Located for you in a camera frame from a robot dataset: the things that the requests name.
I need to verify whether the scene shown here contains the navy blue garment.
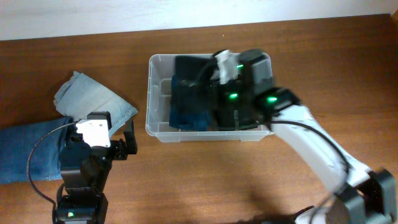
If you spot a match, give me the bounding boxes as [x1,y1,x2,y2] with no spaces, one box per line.
[169,76,211,131]

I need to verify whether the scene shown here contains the dark grey garment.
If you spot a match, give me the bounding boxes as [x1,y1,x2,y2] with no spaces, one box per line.
[171,55,216,114]

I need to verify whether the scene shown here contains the clear plastic storage bin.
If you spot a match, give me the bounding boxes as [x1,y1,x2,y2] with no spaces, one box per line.
[146,54,272,142]

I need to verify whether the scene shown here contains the light blue folded jeans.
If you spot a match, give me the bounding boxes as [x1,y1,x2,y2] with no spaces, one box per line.
[53,71,137,136]

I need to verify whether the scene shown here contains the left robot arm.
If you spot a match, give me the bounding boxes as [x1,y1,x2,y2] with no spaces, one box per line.
[53,111,137,224]

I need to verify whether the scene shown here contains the black garment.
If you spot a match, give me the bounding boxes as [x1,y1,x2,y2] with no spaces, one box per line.
[215,107,259,131]

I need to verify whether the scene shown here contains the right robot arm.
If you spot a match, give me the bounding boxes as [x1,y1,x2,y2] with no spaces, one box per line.
[200,49,397,223]

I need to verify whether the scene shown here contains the dark blue folded jeans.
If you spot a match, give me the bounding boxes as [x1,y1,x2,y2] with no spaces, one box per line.
[1,117,73,184]

